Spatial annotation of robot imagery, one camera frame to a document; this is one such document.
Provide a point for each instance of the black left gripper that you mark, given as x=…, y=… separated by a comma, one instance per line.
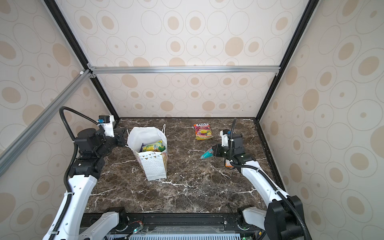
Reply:
x=120, y=135

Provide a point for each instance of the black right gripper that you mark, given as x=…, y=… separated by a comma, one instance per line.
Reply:
x=217, y=150

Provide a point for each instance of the orange Fox's candy bag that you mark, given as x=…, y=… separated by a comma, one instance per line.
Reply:
x=228, y=165

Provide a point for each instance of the Fox's mint blossom candy bag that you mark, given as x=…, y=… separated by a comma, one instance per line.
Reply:
x=208, y=154

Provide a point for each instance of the white paper bag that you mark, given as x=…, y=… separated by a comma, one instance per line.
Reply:
x=153, y=163

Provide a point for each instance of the Fox's fruits candy bag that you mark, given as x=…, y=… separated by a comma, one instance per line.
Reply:
x=203, y=131

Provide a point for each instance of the yellow green Fox's candy bag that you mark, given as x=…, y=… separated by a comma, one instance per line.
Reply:
x=153, y=147

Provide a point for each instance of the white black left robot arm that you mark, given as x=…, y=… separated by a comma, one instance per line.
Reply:
x=91, y=148

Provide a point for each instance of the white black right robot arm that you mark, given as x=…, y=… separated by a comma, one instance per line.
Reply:
x=270, y=192

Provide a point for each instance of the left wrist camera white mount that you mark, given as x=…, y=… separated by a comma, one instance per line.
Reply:
x=106, y=122

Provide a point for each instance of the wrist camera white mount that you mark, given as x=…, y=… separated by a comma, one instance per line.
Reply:
x=106, y=122
x=225, y=137

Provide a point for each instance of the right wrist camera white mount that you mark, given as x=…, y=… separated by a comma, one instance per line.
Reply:
x=225, y=137

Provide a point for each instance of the silver aluminium back rail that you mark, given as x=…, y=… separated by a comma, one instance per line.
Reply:
x=185, y=70

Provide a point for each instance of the silver aluminium rail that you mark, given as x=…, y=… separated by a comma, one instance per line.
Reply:
x=26, y=137
x=185, y=70

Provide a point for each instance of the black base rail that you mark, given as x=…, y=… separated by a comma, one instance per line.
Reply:
x=203, y=226

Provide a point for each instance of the silver aluminium left rail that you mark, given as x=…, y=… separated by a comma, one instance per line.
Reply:
x=26, y=137

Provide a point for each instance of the black corner frame post left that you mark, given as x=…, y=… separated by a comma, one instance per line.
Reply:
x=63, y=25

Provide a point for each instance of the black corner frame post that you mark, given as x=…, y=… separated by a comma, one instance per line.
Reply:
x=302, y=25
x=63, y=25

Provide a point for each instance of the black corner frame post right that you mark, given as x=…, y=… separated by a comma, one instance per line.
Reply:
x=302, y=25

